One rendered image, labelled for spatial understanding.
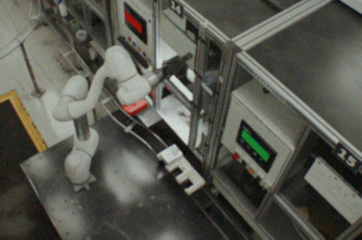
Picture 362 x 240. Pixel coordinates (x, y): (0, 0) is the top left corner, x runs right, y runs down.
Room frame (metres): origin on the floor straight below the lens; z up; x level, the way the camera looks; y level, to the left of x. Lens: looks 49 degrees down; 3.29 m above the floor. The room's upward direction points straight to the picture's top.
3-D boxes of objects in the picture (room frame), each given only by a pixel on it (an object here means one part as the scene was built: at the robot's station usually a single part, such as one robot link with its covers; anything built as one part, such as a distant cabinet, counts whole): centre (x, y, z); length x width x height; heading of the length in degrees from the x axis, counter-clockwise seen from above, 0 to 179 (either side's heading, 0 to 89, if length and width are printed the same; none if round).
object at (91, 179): (1.30, 0.57, 0.71); 0.22 x 0.18 x 0.06; 36
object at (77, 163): (1.33, 0.58, 0.85); 0.18 x 0.16 x 0.22; 166
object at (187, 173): (1.29, -0.15, 0.84); 0.36 x 0.14 x 0.10; 36
